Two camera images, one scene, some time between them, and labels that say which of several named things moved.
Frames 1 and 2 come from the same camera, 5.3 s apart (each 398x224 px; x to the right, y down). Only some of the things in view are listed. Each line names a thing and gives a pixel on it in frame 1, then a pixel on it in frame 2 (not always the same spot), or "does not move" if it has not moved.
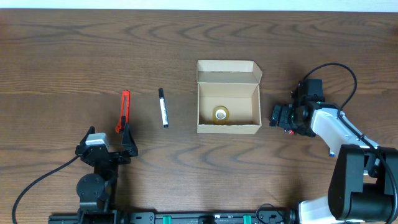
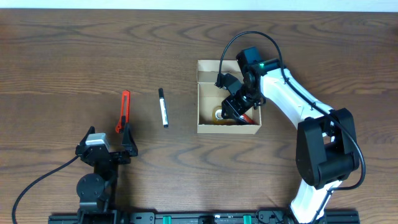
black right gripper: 286,115 -> 233,106
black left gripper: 111,155 does not move
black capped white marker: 163,108 does not move
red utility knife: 125,109 does not move
